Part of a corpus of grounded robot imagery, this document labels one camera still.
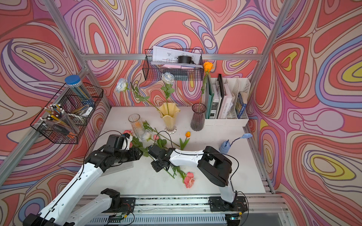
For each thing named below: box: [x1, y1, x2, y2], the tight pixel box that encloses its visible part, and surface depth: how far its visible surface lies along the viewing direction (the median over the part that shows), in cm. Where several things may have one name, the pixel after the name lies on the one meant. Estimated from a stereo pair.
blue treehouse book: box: [237, 103, 247, 119], surface depth 103 cm
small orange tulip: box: [179, 131, 191, 151], surface depth 100 cm
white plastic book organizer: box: [204, 77, 251, 128], surface depth 103 cm
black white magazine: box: [209, 73, 223, 120], surface depth 96 cm
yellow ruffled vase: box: [157, 102, 181, 135], surface depth 95 cm
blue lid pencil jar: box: [64, 74, 96, 107], surface depth 76 cm
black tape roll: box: [177, 55, 197, 65], surface depth 84 cm
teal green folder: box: [205, 71, 215, 120], surface depth 91 cm
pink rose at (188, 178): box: [173, 165, 195, 189], surface depth 81 cm
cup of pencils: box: [39, 104, 79, 136], surface depth 63 cm
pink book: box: [217, 82, 233, 120], surface depth 95 cm
